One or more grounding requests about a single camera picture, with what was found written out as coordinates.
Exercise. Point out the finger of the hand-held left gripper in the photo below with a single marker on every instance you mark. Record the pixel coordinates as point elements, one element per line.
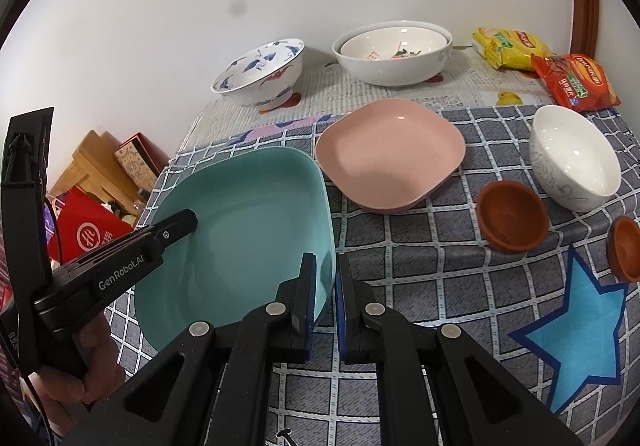
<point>167,232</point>

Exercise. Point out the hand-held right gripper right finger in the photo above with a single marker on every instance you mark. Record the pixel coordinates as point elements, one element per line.
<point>342,311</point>

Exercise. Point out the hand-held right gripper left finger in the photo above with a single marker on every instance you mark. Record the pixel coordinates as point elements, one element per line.
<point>310,308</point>

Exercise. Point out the teal square plate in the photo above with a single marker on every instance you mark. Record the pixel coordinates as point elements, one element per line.
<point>240,226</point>

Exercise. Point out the small brown bowl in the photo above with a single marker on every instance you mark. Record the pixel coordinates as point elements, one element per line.
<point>510,221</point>
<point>625,251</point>

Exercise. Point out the white bowl with grey pattern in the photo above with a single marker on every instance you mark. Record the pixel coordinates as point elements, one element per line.
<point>575,160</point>

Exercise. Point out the person's left hand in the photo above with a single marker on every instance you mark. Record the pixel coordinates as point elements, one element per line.
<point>100,356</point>

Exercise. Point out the red shopping bag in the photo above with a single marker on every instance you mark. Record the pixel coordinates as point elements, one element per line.
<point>85,226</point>

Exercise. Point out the patterned cardboard box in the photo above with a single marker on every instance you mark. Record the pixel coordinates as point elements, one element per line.
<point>135,160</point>

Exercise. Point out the grey checked blanket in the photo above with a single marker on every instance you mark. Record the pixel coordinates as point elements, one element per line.
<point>425,276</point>

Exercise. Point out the pink square plate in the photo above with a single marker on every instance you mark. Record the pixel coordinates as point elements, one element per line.
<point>390,150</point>

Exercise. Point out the blue patterned white bowl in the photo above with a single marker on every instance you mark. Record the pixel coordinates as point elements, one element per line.
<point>265,80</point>

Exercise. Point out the large white bowl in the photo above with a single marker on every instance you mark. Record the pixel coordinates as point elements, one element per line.
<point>390,73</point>

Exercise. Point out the white bowl with red print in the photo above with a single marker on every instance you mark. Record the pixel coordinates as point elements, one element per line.
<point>380,45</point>

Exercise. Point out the yellow chip bag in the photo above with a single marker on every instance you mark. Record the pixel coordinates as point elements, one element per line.
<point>505,45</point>

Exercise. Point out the red chip bag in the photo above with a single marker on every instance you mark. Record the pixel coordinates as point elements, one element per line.
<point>580,80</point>

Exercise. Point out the brown wooden door frame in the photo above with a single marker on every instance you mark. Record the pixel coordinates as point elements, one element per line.
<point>585,0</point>

